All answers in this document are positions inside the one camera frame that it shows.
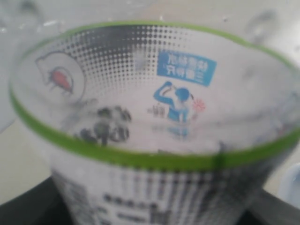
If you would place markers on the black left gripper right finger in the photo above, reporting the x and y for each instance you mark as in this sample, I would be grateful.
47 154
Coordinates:
269 210

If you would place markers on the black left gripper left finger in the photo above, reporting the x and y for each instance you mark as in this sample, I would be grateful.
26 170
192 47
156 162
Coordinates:
41 205

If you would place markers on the clear plastic drink bottle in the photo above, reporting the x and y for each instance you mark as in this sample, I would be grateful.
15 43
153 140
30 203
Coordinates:
154 112

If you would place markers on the white rectangular plastic tray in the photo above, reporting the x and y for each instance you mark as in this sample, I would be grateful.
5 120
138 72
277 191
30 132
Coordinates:
289 188

